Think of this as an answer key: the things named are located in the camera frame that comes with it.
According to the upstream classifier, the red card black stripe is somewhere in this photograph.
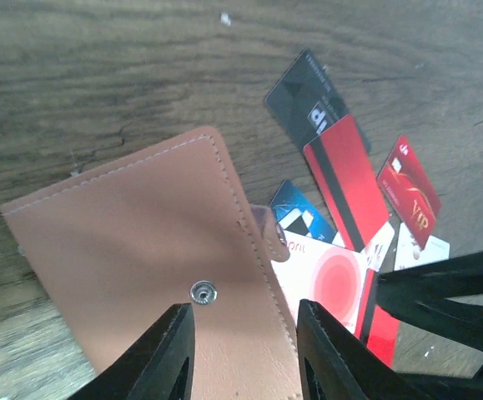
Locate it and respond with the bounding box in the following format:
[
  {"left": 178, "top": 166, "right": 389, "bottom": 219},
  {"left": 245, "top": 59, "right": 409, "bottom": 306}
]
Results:
[{"left": 354, "top": 268, "right": 399, "bottom": 367}]

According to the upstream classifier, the white card centre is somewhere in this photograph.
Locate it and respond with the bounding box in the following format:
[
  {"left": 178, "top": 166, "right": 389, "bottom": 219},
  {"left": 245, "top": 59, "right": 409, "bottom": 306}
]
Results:
[{"left": 272, "top": 232, "right": 368, "bottom": 333}]

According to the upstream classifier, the white card black stripe upper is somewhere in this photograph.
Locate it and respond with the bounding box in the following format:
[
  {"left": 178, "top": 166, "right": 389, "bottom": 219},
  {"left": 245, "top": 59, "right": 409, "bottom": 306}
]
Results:
[{"left": 360, "top": 222, "right": 395, "bottom": 272}]

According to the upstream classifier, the blue card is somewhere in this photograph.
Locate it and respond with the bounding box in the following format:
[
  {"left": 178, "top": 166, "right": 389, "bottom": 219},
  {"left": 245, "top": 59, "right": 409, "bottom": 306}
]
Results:
[{"left": 269, "top": 179, "right": 336, "bottom": 243}]

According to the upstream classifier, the red card upper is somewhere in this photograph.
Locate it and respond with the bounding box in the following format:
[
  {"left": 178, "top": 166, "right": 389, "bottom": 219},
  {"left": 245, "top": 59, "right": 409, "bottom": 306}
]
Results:
[{"left": 304, "top": 114, "right": 389, "bottom": 253}]

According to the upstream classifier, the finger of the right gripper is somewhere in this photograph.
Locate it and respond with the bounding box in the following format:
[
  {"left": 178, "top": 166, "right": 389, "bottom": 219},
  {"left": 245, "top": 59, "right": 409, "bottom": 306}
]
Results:
[{"left": 376, "top": 251, "right": 483, "bottom": 352}]

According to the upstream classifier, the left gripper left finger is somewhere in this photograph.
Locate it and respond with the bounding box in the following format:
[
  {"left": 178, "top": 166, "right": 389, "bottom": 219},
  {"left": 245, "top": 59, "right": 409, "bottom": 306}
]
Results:
[{"left": 70, "top": 303, "right": 195, "bottom": 400}]

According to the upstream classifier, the red VIP card right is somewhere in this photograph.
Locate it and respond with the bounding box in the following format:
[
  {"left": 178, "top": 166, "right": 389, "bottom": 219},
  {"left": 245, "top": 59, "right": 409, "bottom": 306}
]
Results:
[{"left": 377, "top": 135, "right": 441, "bottom": 250}]

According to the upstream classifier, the white card right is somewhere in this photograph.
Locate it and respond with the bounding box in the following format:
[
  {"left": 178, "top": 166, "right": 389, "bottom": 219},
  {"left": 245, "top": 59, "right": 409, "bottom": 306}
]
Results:
[{"left": 394, "top": 223, "right": 450, "bottom": 271}]

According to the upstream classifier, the dark card upper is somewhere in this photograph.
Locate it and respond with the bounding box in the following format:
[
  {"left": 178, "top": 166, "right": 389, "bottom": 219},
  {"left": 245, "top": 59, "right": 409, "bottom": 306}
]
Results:
[{"left": 264, "top": 48, "right": 350, "bottom": 152}]

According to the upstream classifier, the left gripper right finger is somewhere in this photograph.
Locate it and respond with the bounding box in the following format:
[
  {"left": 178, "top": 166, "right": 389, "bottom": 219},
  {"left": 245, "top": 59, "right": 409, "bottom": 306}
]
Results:
[{"left": 297, "top": 299, "right": 431, "bottom": 399}]

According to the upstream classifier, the pink card holder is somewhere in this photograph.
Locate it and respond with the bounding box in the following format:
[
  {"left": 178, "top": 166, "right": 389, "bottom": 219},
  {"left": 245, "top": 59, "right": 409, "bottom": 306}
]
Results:
[{"left": 1, "top": 127, "right": 302, "bottom": 399}]

